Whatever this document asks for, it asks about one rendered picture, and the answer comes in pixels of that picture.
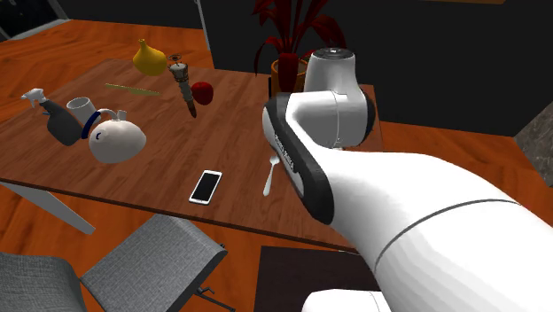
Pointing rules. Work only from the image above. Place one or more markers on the grey spray bottle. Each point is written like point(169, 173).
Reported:
point(60, 123)

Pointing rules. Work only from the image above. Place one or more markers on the wooden table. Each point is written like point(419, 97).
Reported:
point(181, 142)

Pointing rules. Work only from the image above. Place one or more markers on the white mug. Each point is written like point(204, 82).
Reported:
point(82, 109)

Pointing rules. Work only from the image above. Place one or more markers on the white round jug blue band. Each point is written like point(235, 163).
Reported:
point(116, 140)

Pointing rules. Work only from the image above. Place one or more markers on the white spoon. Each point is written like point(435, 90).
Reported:
point(271, 175)

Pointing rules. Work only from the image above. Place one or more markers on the yellow gourd vase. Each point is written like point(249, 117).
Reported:
point(150, 59)

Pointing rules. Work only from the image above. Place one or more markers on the brown pepper grinder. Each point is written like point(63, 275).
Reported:
point(185, 84)

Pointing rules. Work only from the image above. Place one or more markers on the red potted plant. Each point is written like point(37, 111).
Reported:
point(289, 43)

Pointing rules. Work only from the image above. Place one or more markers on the dark robot stand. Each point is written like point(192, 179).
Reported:
point(298, 276)

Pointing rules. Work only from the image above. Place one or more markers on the grey stone block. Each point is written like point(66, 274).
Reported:
point(538, 147)

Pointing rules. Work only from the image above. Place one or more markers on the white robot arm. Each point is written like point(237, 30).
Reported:
point(432, 216)

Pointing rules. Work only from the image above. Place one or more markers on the red apple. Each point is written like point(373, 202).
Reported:
point(202, 93)

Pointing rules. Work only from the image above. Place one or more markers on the grey office chair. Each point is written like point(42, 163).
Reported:
point(151, 263)

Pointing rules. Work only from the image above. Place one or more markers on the white smartphone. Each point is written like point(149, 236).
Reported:
point(205, 186)

